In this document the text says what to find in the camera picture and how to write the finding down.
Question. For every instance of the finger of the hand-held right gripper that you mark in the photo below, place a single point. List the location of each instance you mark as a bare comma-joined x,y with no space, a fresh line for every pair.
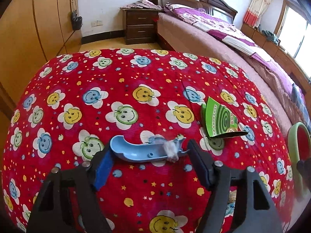
306,168

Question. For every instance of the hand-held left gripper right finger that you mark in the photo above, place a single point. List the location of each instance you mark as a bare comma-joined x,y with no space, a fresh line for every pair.
201,165

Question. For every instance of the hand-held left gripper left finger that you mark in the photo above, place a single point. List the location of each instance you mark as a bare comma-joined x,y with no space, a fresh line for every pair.
103,168

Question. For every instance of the red bucket with green rim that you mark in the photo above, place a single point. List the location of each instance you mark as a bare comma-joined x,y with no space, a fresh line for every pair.
294,140

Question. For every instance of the light blue plastic scoop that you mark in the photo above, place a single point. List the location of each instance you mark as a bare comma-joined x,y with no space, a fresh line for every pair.
136,151

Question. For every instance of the small white cotton wad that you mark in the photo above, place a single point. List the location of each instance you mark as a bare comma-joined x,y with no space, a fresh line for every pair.
170,150

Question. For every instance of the green spiral print carton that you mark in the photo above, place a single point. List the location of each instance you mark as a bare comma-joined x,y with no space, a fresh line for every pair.
218,119

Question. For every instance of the blue plaid cloth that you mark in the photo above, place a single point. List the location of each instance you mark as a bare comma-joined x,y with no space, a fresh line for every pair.
298,102

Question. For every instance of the red smiley flower tablecloth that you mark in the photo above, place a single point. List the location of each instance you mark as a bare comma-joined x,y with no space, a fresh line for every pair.
145,82

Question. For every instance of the bed with pink sheet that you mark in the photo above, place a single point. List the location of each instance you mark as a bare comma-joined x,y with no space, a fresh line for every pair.
206,46

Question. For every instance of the low wooden cabinet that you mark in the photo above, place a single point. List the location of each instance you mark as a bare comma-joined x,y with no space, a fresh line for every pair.
267,46

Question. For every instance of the purple patchwork quilt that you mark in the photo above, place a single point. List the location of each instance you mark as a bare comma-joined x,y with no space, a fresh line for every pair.
230,36

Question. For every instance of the wooden framed window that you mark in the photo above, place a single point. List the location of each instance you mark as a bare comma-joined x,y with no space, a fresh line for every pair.
294,34

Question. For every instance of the blue clothes heap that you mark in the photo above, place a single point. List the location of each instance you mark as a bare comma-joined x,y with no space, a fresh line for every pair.
269,36

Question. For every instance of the dark wooden nightstand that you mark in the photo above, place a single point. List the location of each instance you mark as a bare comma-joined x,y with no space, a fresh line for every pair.
139,26

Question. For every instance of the black hanging bag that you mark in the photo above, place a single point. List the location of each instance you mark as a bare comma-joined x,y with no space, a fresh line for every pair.
76,21

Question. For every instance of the wooden wardrobe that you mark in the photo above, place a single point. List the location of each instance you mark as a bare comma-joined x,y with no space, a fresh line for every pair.
31,29

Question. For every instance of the white and red curtain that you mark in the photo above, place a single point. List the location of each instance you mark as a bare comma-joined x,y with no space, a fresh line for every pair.
257,7

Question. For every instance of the pink clothes pile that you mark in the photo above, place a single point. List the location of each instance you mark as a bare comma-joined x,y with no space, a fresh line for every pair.
143,4

